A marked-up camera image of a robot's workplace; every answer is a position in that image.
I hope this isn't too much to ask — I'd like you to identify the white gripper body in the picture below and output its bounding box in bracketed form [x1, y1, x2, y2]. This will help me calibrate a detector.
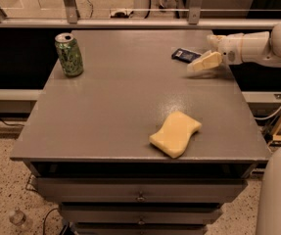
[218, 33, 244, 65]

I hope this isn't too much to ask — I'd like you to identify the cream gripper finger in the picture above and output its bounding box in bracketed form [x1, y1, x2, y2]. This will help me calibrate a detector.
[187, 50, 222, 71]
[207, 34, 225, 51]

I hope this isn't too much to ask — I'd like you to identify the dark blue snack bar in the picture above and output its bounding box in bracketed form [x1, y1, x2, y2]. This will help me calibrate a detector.
[171, 48, 200, 64]

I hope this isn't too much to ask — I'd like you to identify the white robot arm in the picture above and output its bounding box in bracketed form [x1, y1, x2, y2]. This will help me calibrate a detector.
[187, 22, 281, 71]

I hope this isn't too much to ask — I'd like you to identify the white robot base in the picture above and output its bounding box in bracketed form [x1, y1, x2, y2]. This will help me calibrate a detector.
[256, 148, 281, 235]

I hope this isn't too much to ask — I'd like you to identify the yellow sponge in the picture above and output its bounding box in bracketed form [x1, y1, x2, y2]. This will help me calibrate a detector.
[149, 111, 202, 159]

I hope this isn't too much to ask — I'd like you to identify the grey drawer cabinet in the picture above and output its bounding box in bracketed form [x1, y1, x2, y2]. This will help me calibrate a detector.
[9, 28, 274, 235]

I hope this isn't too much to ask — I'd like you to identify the green soda can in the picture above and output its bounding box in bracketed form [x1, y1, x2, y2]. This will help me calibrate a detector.
[55, 32, 83, 77]

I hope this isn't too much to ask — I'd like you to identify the top grey drawer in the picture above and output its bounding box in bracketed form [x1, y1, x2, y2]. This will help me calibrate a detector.
[37, 178, 247, 203]

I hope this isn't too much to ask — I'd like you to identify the grey drawer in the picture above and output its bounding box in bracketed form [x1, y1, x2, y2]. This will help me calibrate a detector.
[60, 205, 222, 224]
[37, 178, 247, 203]
[75, 223, 207, 235]

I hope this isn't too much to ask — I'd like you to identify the middle grey drawer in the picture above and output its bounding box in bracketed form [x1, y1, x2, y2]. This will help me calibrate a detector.
[60, 205, 222, 224]

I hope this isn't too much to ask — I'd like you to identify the bottom grey drawer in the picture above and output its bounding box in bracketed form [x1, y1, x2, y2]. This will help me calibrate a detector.
[75, 223, 207, 235]

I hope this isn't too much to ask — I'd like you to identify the clear plastic bottle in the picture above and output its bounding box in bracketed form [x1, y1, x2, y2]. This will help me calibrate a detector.
[9, 210, 32, 231]

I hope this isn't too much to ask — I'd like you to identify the metal guard rail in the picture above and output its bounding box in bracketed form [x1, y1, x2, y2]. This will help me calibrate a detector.
[0, 0, 279, 29]

